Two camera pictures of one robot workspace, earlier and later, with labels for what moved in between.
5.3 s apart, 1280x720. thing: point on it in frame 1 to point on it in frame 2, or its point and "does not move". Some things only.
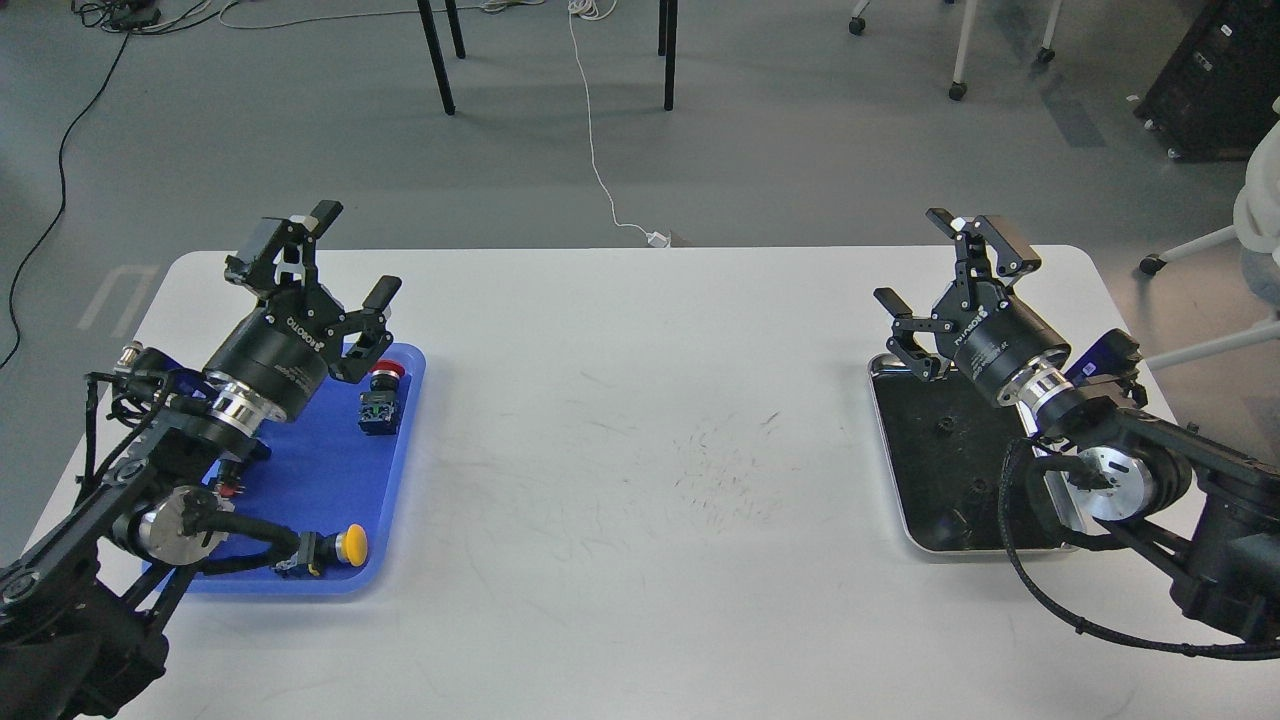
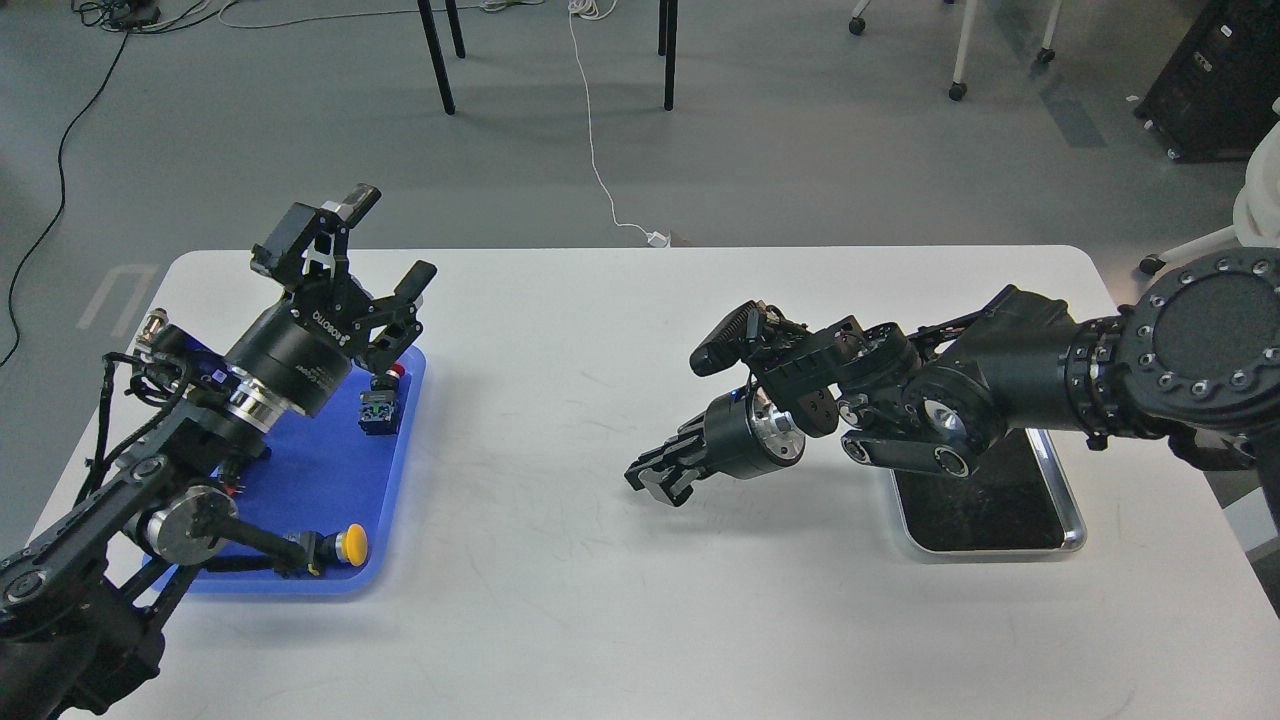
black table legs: [665, 31] does not move
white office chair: [1256, 215] does not move
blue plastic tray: [342, 461] does not move
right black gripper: [988, 335] to [742, 433]
